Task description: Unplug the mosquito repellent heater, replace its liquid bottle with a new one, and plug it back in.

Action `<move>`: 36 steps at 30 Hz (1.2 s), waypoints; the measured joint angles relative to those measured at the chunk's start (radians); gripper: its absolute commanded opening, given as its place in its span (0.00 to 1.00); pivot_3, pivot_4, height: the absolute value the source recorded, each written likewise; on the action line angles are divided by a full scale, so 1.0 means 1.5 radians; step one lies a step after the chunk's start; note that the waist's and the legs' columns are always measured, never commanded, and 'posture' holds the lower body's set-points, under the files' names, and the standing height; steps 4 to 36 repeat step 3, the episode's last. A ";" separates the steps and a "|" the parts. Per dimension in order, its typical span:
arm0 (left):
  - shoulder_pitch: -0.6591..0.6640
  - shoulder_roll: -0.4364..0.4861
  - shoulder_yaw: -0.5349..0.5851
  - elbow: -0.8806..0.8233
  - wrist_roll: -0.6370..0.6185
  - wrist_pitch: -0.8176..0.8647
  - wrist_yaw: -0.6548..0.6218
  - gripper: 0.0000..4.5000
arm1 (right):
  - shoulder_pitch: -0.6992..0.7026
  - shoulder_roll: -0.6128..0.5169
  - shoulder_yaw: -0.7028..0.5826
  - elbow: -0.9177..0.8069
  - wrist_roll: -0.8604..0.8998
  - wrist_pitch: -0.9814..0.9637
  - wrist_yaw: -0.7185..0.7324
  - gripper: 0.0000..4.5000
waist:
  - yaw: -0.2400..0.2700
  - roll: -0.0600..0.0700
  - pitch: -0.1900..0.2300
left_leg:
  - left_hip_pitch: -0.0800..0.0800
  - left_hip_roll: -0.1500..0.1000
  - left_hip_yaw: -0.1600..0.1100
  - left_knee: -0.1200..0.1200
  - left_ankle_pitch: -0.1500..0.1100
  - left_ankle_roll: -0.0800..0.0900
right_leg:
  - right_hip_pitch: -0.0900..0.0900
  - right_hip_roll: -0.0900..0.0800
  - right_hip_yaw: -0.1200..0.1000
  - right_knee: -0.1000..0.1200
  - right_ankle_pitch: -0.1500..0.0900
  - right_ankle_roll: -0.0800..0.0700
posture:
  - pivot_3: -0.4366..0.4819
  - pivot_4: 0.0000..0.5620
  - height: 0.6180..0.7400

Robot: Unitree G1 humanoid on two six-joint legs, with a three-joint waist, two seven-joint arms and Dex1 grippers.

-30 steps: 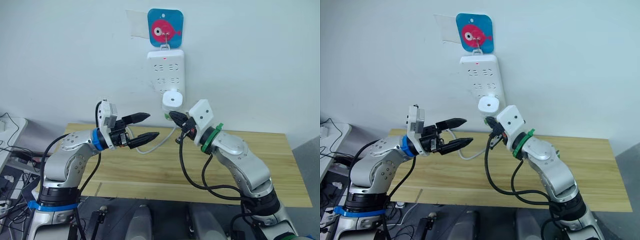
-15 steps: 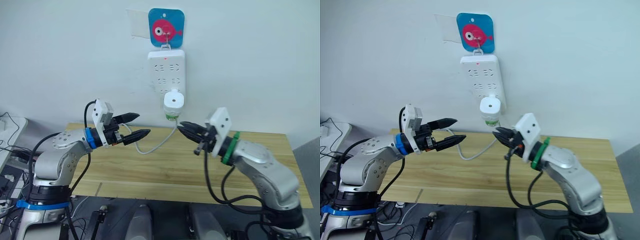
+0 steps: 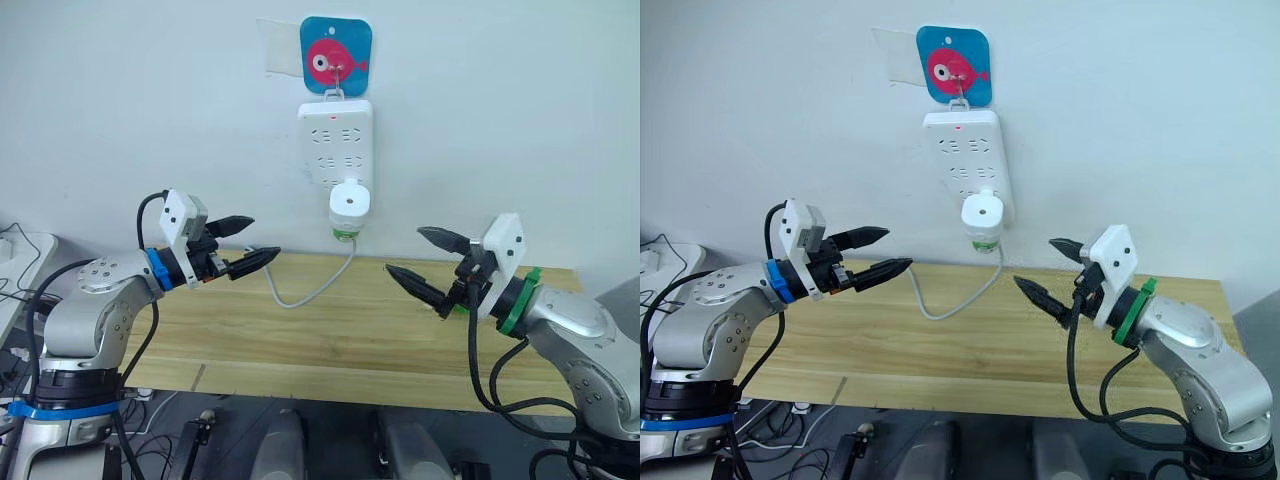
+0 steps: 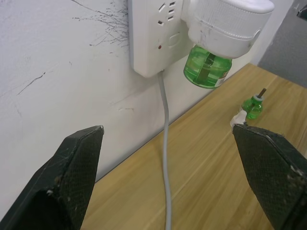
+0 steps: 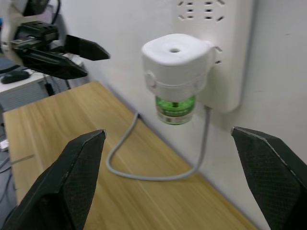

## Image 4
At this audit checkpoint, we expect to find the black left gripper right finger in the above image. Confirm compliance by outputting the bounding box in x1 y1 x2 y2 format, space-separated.
232 124 307 230

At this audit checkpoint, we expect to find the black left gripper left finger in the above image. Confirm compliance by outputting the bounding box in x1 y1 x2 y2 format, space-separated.
0 125 105 230

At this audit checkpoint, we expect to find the white bottle cap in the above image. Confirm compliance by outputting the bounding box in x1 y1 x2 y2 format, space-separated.
230 110 248 127

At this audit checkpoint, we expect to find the small green bottle with wick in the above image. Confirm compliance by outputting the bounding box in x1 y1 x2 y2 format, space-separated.
241 88 264 120

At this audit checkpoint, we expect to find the green liquid bottle with label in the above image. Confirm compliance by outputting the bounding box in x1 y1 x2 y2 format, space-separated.
183 45 233 90

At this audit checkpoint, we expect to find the white mosquito repellent heater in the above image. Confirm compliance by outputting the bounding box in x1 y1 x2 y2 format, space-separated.
181 0 275 59

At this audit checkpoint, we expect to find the dark object at edge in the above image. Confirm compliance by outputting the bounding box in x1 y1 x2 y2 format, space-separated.
295 1 307 18

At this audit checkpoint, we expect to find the white power strip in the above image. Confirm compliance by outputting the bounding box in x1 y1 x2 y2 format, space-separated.
127 0 195 78

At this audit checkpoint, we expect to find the grey power cable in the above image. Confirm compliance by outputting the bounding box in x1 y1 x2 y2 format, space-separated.
158 69 173 230

